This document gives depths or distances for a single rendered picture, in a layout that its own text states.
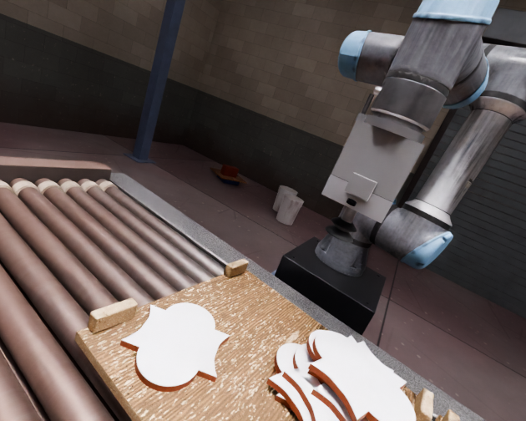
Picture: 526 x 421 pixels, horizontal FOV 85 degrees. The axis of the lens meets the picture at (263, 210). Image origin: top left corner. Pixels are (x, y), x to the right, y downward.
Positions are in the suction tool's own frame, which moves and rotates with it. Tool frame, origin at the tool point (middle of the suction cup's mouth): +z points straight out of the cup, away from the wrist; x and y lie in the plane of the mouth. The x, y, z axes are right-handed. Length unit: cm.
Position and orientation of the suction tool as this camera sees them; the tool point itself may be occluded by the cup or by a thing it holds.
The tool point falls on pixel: (338, 234)
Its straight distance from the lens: 43.1
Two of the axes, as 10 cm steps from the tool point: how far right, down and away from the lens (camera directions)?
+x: 4.4, -1.4, 8.9
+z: -3.6, 8.8, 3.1
